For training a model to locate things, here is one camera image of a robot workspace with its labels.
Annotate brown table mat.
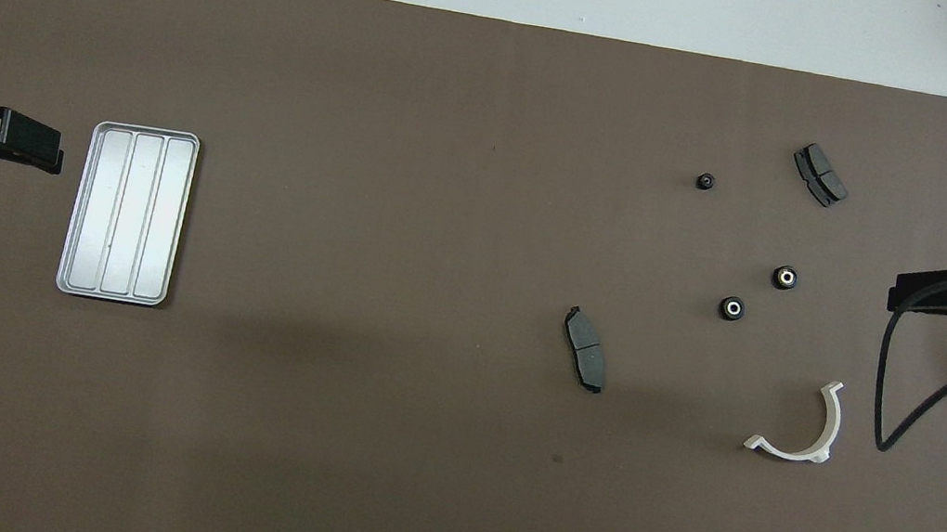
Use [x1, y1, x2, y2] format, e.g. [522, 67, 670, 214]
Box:
[0, 0, 947, 532]

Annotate dark grey brake pad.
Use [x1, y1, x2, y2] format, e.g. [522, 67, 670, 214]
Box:
[786, 141, 856, 212]
[554, 304, 616, 396]

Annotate silver metal tray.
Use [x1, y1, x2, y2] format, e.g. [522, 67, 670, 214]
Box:
[54, 116, 203, 312]

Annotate white curved plastic bracket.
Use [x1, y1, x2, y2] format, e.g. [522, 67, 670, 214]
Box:
[741, 368, 848, 468]

